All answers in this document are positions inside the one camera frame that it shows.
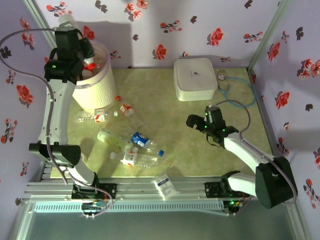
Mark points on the white ribbed waste bin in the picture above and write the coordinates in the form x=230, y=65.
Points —
x=97, y=92

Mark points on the clear bottle white cap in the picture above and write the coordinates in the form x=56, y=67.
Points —
x=130, y=158
x=100, y=117

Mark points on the aluminium frame rail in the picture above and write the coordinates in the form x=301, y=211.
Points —
x=137, y=187

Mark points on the clear bottle blue label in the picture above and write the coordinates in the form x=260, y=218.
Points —
x=140, y=140

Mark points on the white plastic box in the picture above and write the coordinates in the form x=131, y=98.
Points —
x=195, y=77

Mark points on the clear bottle red cap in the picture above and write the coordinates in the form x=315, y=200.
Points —
x=126, y=109

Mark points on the blue tube stethoscope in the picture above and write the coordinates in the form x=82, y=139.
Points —
x=221, y=77

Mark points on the aluminium frame post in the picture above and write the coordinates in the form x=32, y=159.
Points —
x=268, y=35
x=37, y=15

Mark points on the white blue-print packet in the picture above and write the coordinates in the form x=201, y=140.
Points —
x=165, y=186

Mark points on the clear bottle green label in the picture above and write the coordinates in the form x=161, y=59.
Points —
x=112, y=140

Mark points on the clear bin liner bag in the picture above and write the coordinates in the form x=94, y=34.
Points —
x=98, y=48

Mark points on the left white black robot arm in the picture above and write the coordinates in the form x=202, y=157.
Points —
x=58, y=112

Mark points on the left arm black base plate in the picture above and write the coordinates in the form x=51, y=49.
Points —
x=110, y=190

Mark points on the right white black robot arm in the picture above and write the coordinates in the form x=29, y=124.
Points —
x=245, y=147

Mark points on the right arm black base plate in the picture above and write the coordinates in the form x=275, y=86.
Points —
x=212, y=188

